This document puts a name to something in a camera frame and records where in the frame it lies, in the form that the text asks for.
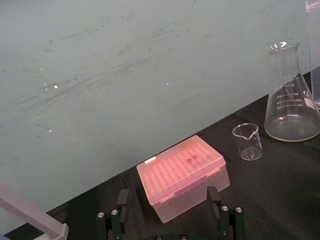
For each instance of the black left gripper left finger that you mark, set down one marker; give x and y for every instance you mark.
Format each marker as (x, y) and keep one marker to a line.
(115, 221)

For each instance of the small clear glass beaker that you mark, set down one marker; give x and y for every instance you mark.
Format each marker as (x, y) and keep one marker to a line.
(247, 142)

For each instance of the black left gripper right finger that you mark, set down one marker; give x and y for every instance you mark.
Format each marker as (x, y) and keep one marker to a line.
(226, 220)

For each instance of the pink translucent pipette tip box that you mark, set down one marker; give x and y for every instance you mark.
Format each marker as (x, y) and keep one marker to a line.
(182, 176)

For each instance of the clear glass conical flask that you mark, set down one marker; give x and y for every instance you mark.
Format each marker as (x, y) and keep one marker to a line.
(290, 100)

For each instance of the tall clear plastic container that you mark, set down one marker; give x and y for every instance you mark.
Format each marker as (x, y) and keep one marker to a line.
(314, 50)

